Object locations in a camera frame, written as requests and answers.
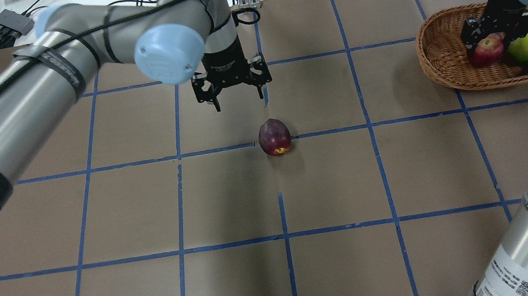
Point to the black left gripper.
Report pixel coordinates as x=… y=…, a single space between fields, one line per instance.
x=226 y=62

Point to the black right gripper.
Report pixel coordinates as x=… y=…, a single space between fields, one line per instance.
x=500 y=5

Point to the red yellow apple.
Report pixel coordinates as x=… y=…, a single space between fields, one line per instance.
x=488 y=51

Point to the dark red apple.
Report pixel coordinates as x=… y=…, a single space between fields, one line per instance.
x=274 y=137

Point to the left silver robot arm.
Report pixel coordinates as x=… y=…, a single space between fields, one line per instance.
x=173 y=42

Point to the woven wicker basket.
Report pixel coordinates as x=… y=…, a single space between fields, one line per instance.
x=443 y=56

